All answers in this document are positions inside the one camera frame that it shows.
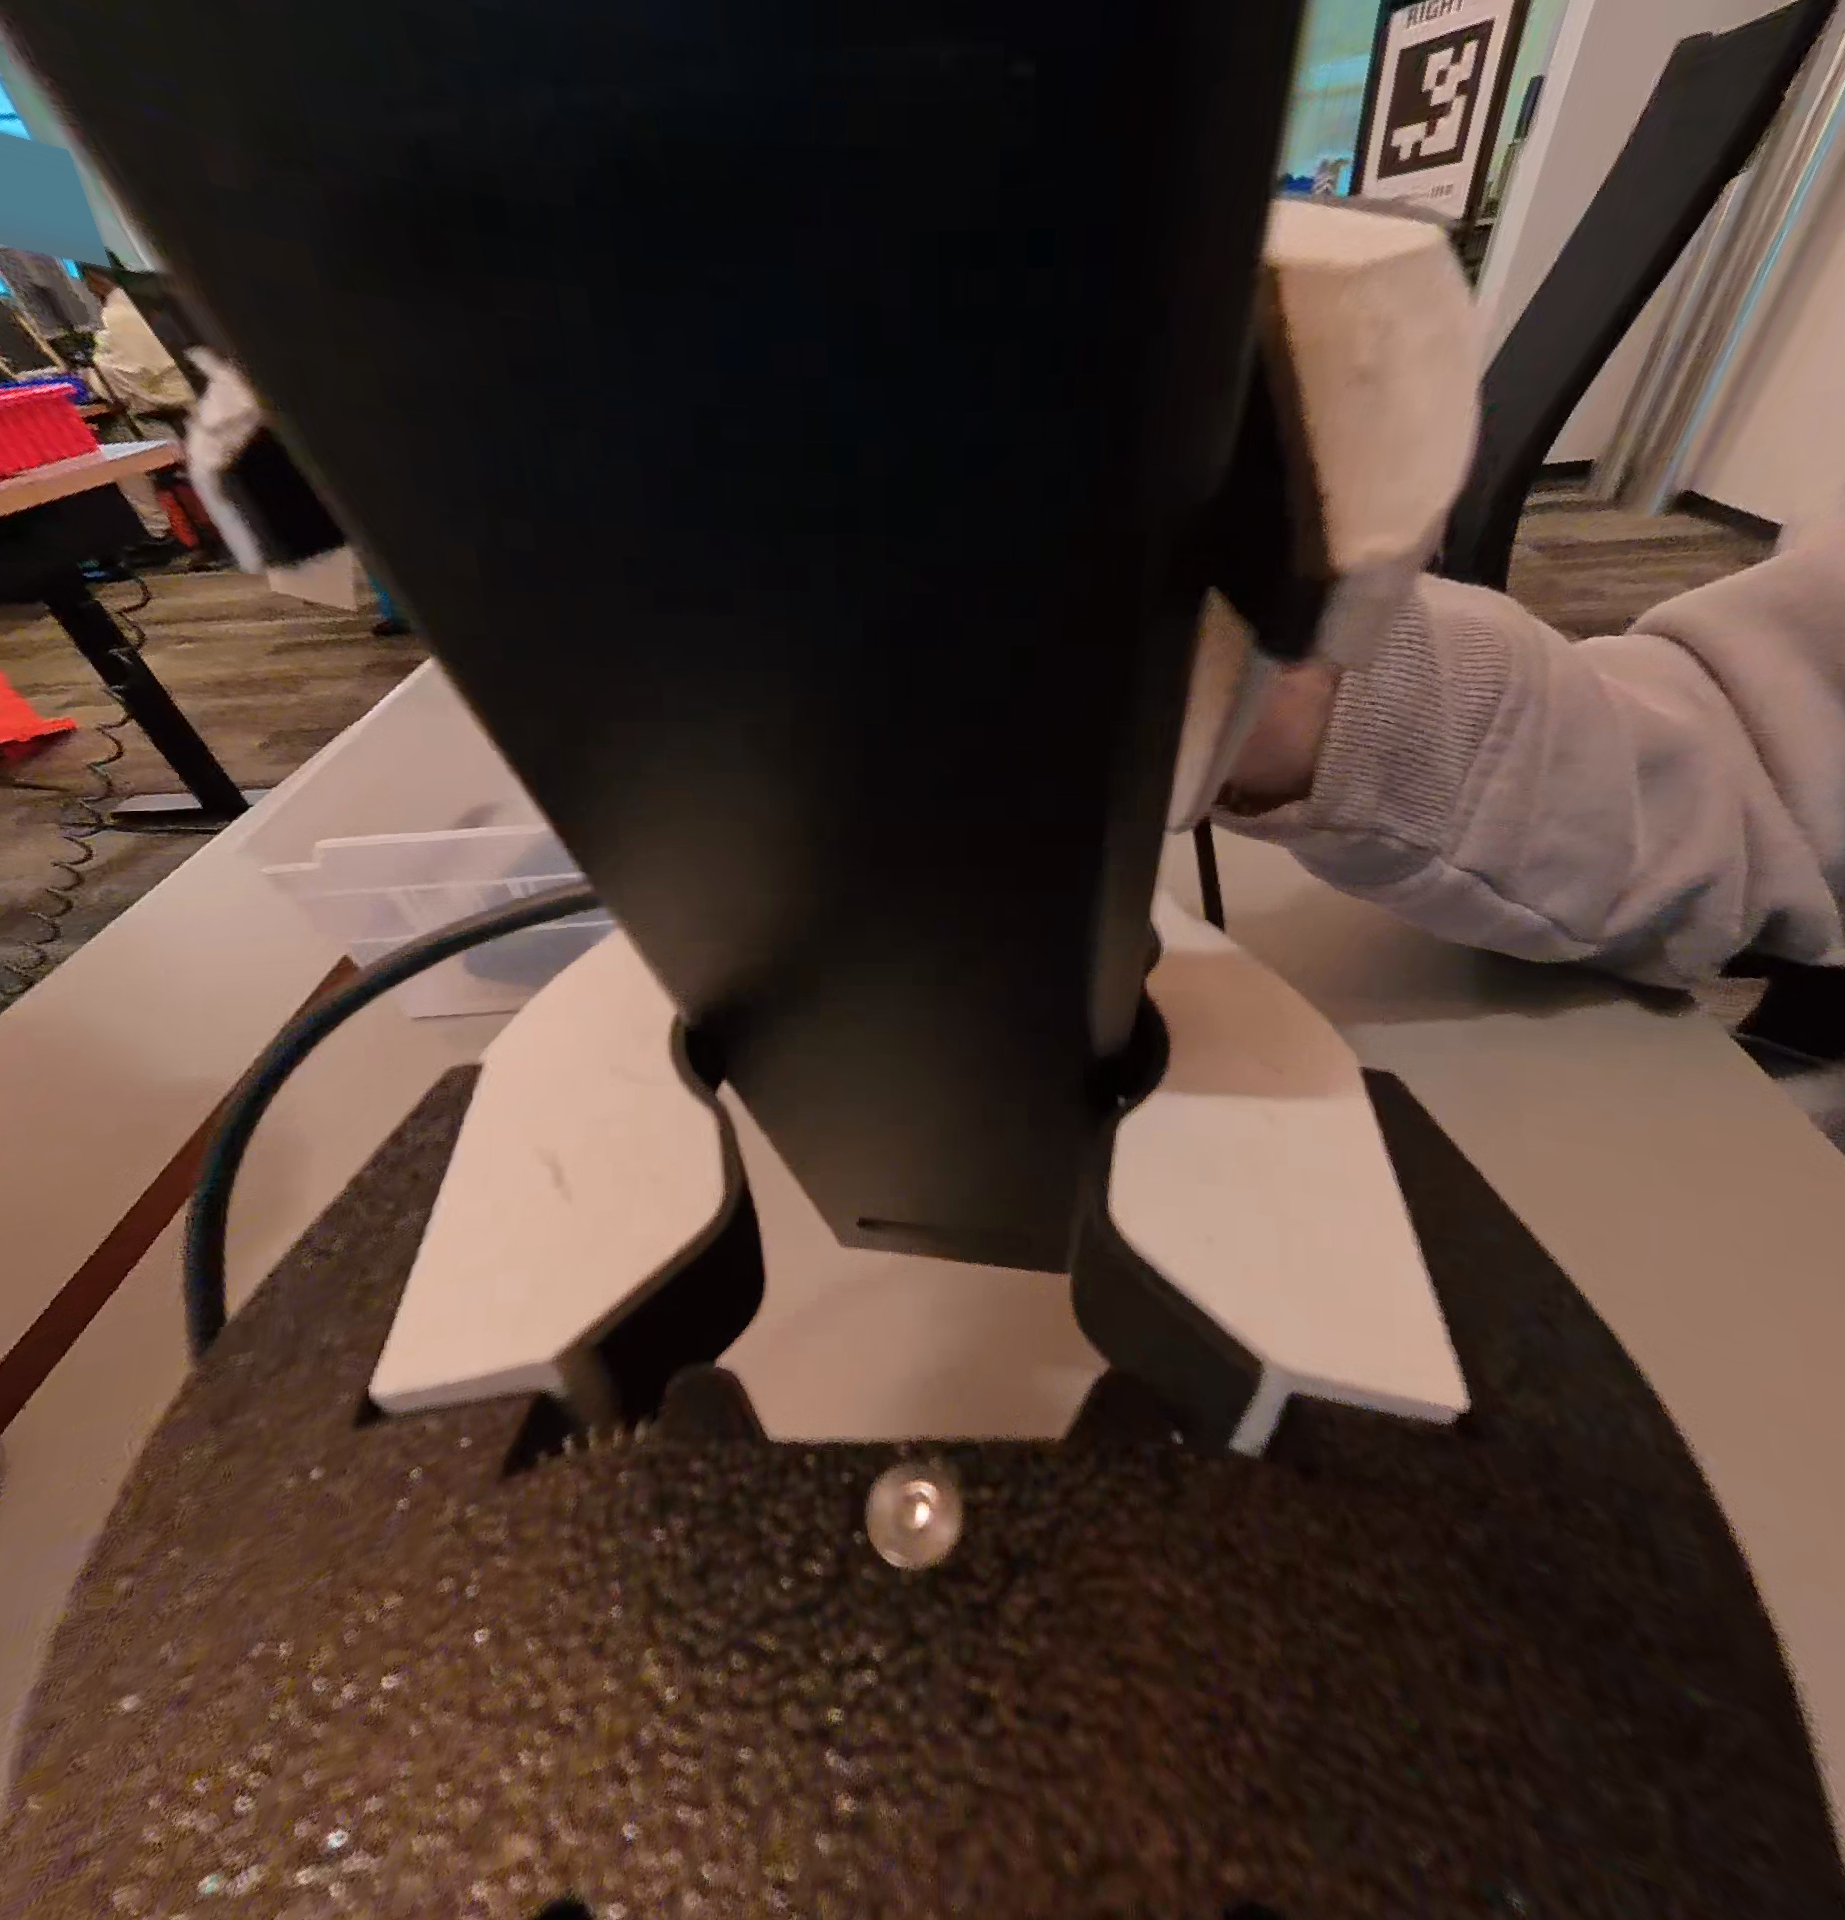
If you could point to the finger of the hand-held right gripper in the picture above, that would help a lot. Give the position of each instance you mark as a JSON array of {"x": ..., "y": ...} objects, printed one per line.
[{"x": 286, "y": 496}]

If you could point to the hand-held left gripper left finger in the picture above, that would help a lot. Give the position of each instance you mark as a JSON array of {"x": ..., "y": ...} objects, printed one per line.
[{"x": 547, "y": 1201}]

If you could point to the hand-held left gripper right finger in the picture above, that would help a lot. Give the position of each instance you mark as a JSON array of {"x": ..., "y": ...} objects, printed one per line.
[{"x": 1252, "y": 1201}]

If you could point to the clear plastic box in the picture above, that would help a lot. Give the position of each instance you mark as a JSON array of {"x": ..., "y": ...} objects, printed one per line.
[{"x": 411, "y": 899}]

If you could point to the black power bank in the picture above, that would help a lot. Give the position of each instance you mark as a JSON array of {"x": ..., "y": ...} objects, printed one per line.
[{"x": 712, "y": 449}]

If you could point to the person's right forearm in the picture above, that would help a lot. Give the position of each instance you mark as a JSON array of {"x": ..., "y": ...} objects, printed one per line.
[{"x": 1612, "y": 750}]

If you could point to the wooden desk with black legs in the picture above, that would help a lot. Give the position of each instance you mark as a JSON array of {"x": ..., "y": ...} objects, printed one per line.
[{"x": 51, "y": 480}]

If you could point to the grey desk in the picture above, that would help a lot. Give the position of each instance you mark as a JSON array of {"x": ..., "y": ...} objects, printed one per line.
[{"x": 1537, "y": 1201}]

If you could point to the black office chair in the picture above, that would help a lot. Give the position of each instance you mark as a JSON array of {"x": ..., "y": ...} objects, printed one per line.
[{"x": 1612, "y": 299}]

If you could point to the red plastic bin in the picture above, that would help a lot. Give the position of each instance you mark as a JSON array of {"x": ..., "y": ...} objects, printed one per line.
[{"x": 22, "y": 429}]

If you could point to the orange traffic cone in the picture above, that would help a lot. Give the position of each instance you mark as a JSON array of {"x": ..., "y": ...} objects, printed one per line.
[{"x": 0, "y": 707}]

